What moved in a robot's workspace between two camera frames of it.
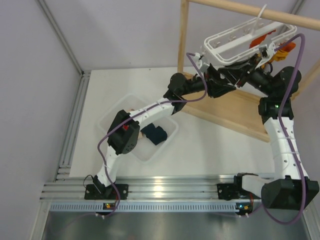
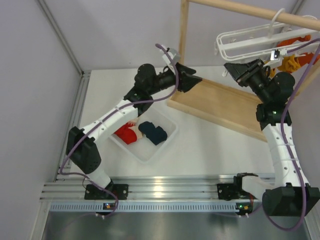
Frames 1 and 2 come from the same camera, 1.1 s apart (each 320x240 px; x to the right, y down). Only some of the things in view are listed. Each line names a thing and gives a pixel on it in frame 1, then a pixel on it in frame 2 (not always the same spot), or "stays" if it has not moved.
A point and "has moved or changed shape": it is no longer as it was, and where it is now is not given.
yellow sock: [280, 55] → [290, 64]
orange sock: [259, 40] → [306, 38]
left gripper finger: [219, 77] → [181, 68]
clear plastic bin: [145, 150] stays
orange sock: [290, 47] → [305, 59]
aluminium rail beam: [146, 187] stays
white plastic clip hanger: [246, 39] has moved or changed shape
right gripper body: [257, 78] stays
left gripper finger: [215, 89] → [188, 81]
